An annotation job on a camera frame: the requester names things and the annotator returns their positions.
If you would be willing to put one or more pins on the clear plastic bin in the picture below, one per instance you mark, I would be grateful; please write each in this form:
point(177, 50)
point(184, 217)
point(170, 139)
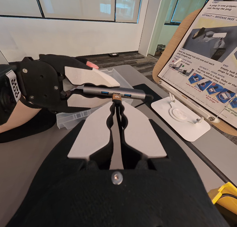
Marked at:
point(74, 119)

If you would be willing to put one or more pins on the yellow storage bin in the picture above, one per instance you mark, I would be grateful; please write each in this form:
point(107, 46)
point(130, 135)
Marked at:
point(224, 191)

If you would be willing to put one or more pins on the small black flat device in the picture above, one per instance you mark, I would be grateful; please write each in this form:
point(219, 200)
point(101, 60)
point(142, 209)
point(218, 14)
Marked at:
point(113, 54)

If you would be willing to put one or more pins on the white metal stand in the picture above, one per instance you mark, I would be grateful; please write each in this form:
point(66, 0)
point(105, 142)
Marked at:
point(166, 110)

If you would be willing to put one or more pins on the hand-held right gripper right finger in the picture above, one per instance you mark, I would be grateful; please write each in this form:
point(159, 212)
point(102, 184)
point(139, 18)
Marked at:
point(144, 138)

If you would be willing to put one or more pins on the glass window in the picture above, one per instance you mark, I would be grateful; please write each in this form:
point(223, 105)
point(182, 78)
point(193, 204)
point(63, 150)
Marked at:
point(74, 2)
point(192, 4)

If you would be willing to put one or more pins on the person's left hand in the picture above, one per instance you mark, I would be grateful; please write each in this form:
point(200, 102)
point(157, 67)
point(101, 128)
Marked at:
point(91, 65)

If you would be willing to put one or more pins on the printed instruction sheet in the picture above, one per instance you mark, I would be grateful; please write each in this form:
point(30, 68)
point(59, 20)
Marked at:
point(213, 73)

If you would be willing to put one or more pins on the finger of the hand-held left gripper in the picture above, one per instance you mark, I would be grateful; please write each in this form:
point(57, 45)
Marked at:
point(87, 76)
point(81, 101)

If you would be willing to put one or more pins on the instruction sheet on wooden stand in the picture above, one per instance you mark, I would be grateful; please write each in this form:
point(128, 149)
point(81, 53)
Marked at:
point(166, 51)

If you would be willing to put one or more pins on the grey USB hub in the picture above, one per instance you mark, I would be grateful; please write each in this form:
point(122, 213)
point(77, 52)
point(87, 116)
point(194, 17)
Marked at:
point(92, 90)

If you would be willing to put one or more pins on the person's left forearm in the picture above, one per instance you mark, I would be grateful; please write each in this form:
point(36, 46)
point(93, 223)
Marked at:
point(14, 117)

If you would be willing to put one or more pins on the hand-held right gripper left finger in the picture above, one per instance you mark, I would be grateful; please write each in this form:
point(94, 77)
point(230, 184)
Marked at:
point(90, 138)

